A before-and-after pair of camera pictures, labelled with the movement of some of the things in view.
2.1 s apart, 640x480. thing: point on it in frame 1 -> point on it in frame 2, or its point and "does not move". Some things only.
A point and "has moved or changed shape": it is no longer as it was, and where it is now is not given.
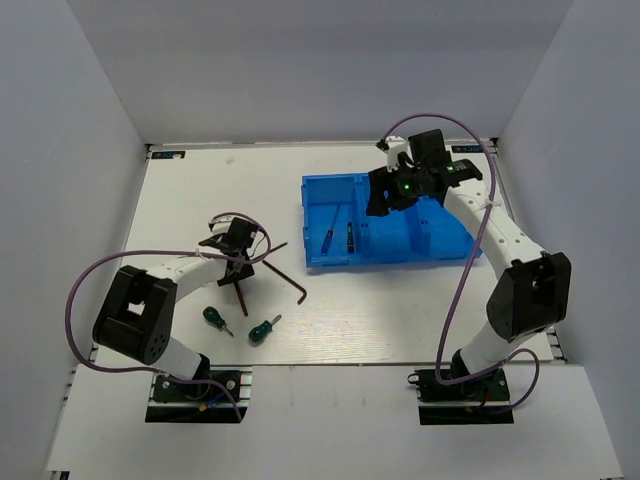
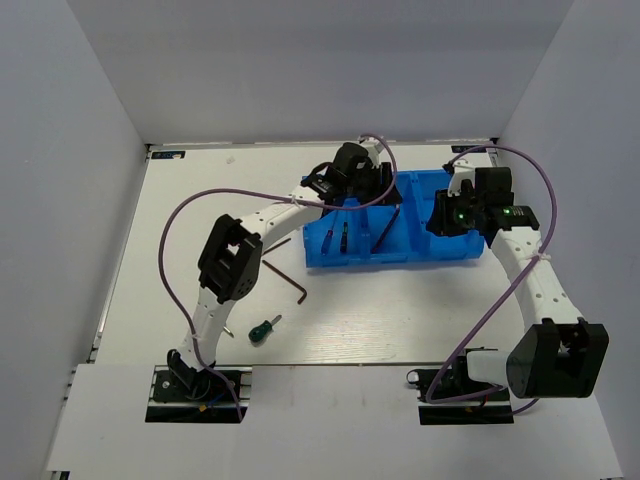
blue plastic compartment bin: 338,231 does not move
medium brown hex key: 288,279 does not move
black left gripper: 247,272 -> 376,173
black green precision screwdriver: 350,237 has moved or changed shape
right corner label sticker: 468,149 does not move
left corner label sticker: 167,155 does not move
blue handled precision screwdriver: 329,235 does not move
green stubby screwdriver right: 257,333 does not move
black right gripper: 381,180 -> 440,223
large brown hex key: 242,301 -> 386,228
